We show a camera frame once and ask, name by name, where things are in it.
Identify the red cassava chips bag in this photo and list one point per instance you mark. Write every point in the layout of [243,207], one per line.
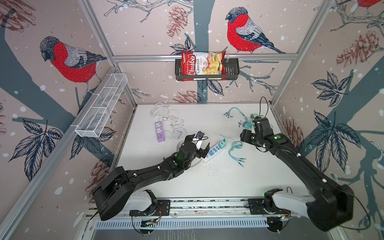
[194,64]

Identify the light green charger with cable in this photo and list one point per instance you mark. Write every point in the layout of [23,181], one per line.
[256,116]

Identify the white charger adapter with cable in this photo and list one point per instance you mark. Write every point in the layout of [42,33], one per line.
[177,127]

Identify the teal charger with cable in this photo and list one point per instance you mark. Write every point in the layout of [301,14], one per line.
[235,145]

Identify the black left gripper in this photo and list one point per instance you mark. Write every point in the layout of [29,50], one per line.
[203,152]

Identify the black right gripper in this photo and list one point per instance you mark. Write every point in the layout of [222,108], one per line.
[244,135]

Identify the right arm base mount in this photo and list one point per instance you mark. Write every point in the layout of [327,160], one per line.
[260,206]

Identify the white blue power strip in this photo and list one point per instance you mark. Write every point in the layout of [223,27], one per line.
[212,153]

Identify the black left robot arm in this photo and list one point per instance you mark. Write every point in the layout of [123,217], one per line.
[114,191]

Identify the white mesh wall shelf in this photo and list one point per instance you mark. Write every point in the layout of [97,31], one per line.
[98,114]

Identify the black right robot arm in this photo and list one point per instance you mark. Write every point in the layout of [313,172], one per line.
[327,206]

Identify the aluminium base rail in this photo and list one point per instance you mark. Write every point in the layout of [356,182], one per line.
[218,207]

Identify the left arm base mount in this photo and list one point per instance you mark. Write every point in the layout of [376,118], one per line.
[156,209]

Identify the black wire wall basket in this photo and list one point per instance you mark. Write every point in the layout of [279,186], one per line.
[228,70]

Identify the purple power strip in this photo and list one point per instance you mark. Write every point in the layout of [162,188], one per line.
[160,132]

